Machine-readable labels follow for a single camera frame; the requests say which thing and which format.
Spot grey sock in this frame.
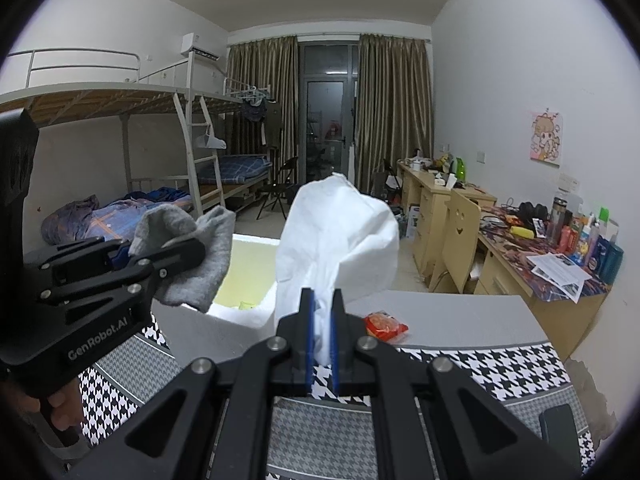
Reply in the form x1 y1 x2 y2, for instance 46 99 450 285
129 204 235 313

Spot white tissue paper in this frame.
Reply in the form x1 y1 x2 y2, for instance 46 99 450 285
274 174 399 366

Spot left hand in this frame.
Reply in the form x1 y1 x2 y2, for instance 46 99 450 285
1 378 85 431

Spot red snack packet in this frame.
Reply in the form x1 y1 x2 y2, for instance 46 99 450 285
364 311 409 342

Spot white styrofoam box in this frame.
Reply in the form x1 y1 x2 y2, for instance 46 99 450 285
152 234 280 365

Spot houndstooth table runner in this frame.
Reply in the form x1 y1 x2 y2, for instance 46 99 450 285
77 324 599 480

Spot blue plaid bedding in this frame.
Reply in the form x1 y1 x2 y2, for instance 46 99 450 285
40 155 271 245

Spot black folding chair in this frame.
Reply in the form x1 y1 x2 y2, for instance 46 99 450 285
256 156 298 220

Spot far wooden desk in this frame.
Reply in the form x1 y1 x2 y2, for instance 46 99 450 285
396 156 499 281

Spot wooden smiley chair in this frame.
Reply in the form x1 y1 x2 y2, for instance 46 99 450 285
428 191 484 294

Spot left brown curtain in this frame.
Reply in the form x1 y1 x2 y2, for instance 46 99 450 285
226 36 299 165

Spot white metal bunk bed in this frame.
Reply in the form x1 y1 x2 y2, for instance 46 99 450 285
1 47 243 217

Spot black smartphone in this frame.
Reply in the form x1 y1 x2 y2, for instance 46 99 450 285
539 404 582 476

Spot printed paper sheets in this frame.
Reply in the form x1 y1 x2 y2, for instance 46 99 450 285
526 252 590 304

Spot cluttered wooden desk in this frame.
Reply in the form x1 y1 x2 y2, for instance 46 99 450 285
475 206 610 361

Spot glass balcony door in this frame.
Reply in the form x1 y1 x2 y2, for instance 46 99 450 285
298 41 359 182

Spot brown striped curtain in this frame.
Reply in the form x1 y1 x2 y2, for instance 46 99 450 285
355 35 434 193

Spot wall air conditioner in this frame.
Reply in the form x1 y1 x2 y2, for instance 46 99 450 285
180 32 220 62

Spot anime wall picture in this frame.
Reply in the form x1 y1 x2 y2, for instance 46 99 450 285
529 108 563 167

